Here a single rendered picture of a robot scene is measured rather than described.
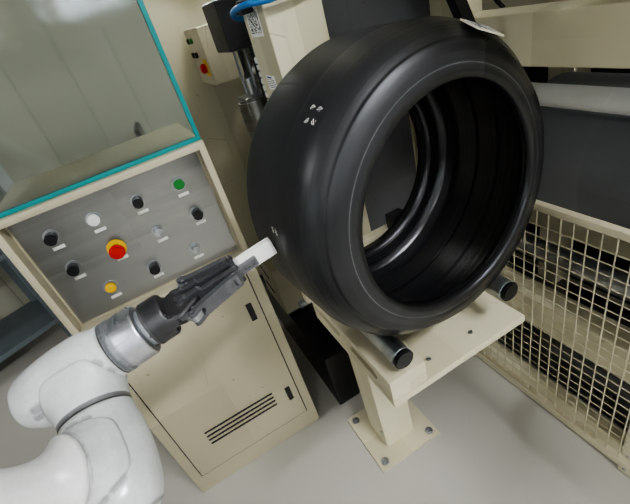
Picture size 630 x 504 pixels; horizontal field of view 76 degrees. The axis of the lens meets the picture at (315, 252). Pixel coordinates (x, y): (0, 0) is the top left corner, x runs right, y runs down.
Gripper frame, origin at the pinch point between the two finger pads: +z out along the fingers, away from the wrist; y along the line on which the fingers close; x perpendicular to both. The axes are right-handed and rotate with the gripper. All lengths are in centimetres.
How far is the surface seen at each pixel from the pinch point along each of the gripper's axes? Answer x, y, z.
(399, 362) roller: 30.0, -12.3, 11.8
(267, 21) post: -27.5, 24.9, 27.3
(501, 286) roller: 33, -11, 40
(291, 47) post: -21.4, 24.7, 29.8
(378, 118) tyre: -14.4, -11.9, 23.1
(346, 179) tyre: -9.6, -12.5, 15.3
